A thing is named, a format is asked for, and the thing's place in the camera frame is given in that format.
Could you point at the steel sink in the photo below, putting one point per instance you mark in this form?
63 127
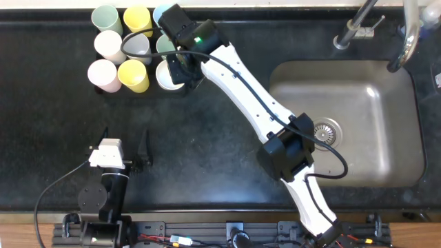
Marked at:
361 113

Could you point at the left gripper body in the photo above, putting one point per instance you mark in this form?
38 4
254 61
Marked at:
131 165

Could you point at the mounting rail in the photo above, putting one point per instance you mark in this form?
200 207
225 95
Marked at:
206 232

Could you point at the grey cup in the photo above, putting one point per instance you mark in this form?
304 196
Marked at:
138 48

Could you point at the green cup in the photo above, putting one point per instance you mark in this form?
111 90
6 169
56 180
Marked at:
163 44
106 19

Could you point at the yellow cup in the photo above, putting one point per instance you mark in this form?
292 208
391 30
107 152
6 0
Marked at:
137 19
132 75

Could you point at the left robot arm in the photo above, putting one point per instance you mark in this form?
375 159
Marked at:
115 193

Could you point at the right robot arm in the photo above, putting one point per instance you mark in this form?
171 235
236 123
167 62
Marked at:
251 100

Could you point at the blue cup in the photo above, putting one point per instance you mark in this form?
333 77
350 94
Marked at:
158 13

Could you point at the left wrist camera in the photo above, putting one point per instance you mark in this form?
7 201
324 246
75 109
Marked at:
108 153

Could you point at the black tray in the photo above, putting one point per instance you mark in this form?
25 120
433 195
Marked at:
152 87

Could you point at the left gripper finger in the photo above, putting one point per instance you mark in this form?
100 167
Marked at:
145 153
104 135

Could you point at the pink cup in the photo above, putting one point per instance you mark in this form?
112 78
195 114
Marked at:
102 75

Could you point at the steel tap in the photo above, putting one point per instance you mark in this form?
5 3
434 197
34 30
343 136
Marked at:
344 34

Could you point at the white cup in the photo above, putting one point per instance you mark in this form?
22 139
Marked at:
109 46
163 77

